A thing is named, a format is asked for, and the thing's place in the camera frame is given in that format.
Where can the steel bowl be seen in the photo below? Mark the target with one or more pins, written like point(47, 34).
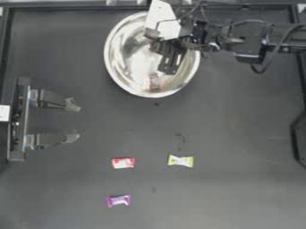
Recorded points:
point(127, 59)

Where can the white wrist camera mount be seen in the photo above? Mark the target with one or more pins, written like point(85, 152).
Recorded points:
point(4, 113)
point(161, 18)

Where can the purple candy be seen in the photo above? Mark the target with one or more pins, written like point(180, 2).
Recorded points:
point(118, 201)

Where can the red candy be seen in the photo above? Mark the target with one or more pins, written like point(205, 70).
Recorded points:
point(123, 162)

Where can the green candy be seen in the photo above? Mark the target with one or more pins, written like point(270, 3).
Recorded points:
point(181, 161)

